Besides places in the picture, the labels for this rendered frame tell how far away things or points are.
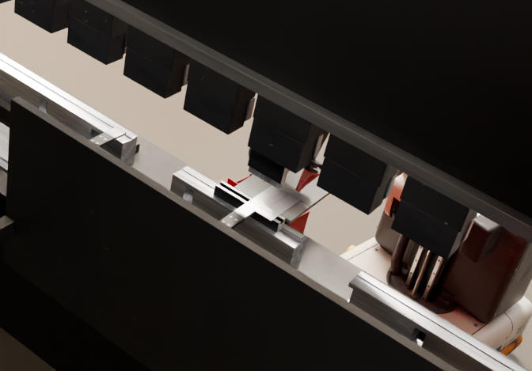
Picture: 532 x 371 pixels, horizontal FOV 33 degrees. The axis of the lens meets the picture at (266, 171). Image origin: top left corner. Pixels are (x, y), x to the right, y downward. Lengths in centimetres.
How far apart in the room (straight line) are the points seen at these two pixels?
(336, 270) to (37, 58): 276
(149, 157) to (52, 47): 236
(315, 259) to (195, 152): 193
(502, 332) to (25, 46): 281
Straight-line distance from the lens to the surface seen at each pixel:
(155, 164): 256
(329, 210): 405
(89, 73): 469
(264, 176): 222
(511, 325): 340
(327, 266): 235
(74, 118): 256
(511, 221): 165
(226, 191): 230
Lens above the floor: 235
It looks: 34 degrees down
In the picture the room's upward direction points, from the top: 14 degrees clockwise
